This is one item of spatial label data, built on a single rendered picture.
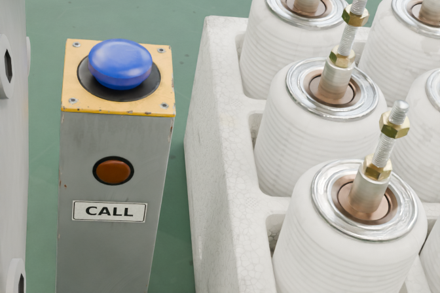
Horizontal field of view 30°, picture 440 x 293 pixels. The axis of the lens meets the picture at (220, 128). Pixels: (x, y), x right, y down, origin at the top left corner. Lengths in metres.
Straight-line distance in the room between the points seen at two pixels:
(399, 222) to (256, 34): 0.25
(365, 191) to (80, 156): 0.19
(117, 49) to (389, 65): 0.32
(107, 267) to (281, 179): 0.16
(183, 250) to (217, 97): 0.18
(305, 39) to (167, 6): 0.47
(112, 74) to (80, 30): 0.59
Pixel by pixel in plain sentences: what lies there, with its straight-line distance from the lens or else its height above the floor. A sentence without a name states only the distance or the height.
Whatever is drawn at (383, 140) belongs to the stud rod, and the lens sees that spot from 0.53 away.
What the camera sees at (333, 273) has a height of 0.22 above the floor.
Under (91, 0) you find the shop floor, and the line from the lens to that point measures 1.15.
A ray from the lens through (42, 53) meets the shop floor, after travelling 1.05.
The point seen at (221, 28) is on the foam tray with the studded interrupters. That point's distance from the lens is 0.82.
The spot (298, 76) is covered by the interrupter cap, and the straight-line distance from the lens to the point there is 0.66.
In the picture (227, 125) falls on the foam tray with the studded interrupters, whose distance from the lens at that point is 0.71.
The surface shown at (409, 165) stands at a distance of 0.70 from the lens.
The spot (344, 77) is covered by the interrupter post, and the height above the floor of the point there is 0.27.
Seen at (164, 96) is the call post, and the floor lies 0.31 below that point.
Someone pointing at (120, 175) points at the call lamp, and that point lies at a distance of 0.54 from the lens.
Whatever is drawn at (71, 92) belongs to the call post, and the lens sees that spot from 0.51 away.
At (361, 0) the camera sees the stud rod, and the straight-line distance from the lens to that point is 0.60.
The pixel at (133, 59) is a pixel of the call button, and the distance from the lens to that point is 0.52.
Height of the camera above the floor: 0.65
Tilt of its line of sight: 42 degrees down
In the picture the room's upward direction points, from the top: 12 degrees clockwise
